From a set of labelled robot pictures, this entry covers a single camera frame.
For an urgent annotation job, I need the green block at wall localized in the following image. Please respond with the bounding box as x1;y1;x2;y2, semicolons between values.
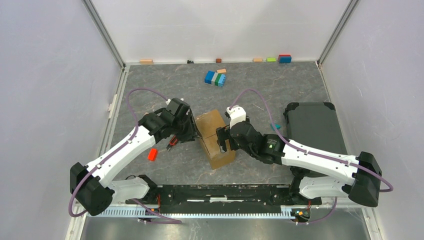
266;57;277;63

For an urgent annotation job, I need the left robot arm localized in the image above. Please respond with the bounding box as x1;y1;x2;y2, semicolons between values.
70;98;200;216

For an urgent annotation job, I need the teal triangular block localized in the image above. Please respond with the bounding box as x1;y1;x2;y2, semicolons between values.
270;123;281;130

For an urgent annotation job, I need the white toothed cable duct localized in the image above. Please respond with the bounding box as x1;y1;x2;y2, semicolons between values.
95;205;295;220

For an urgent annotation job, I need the tan wooden block on stack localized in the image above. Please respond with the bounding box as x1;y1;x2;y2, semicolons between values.
216;68;227;74

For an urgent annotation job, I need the blue green block stack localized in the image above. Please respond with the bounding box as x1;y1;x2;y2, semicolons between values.
204;71;226;87

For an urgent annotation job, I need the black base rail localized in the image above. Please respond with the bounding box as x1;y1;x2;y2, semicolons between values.
139;184;322;214

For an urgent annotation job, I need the red blue block at wall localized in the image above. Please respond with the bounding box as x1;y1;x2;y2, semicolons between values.
278;54;292;64

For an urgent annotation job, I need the small red block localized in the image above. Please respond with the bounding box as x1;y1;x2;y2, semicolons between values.
147;148;158;162

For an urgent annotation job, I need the brown cardboard express box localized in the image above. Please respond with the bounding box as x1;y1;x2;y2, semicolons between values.
195;109;236;170

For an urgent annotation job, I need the tan block at wall left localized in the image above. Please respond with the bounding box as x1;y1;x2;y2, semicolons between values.
139;59;154;65

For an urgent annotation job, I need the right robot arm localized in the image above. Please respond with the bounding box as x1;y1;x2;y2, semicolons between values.
216;121;382;207

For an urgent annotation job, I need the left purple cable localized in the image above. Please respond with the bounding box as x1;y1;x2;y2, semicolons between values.
68;87;183;224

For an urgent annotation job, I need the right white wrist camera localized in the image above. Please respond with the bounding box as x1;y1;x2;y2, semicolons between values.
226;105;247;129

